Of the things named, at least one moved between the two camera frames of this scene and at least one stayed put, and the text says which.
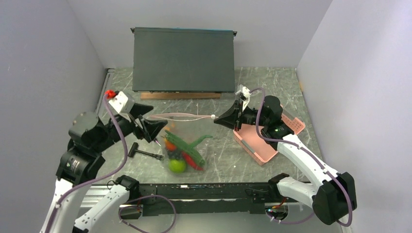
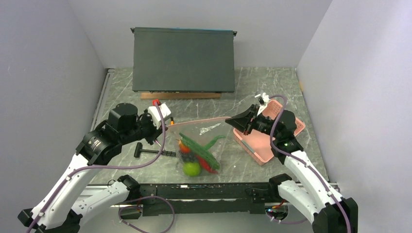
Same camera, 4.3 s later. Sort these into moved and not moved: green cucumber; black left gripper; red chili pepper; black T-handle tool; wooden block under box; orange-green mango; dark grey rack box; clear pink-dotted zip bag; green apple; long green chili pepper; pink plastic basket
Moved: green apple; green cucumber; black T-handle tool; orange-green mango; long green chili pepper; red chili pepper; clear pink-dotted zip bag
Not moved: wooden block under box; dark grey rack box; black left gripper; pink plastic basket
